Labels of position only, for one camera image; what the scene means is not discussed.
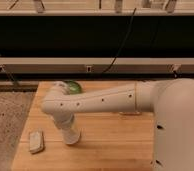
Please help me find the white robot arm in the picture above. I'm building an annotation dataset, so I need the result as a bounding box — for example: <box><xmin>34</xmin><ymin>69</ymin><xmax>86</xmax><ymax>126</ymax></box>
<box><xmin>41</xmin><ymin>79</ymin><xmax>194</xmax><ymax>171</ymax></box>

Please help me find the green bowl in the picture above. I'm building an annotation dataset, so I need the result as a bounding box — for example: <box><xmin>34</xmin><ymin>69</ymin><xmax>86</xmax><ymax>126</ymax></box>
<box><xmin>66</xmin><ymin>80</ymin><xmax>82</xmax><ymax>94</ymax></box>

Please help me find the white sponge block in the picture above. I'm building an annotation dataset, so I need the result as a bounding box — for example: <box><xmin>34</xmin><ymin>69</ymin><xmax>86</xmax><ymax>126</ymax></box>
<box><xmin>29</xmin><ymin>131</ymin><xmax>44</xmax><ymax>154</ymax></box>

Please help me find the white wall outlet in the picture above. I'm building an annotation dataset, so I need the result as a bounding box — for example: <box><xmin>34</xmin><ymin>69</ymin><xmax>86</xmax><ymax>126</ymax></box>
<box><xmin>87</xmin><ymin>66</ymin><xmax>92</xmax><ymax>73</ymax></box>

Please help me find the black hanging cable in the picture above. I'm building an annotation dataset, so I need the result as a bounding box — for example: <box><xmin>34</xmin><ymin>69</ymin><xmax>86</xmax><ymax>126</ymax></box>
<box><xmin>101</xmin><ymin>7</ymin><xmax>138</xmax><ymax>74</ymax></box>

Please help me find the right wall outlet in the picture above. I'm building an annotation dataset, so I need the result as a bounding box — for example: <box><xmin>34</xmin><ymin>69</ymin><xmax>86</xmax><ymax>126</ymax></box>
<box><xmin>171</xmin><ymin>64</ymin><xmax>181</xmax><ymax>73</ymax></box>

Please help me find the left wall outlet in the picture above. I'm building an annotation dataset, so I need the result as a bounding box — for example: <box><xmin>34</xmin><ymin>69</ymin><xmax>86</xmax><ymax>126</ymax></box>
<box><xmin>0</xmin><ymin>65</ymin><xmax>5</xmax><ymax>73</ymax></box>

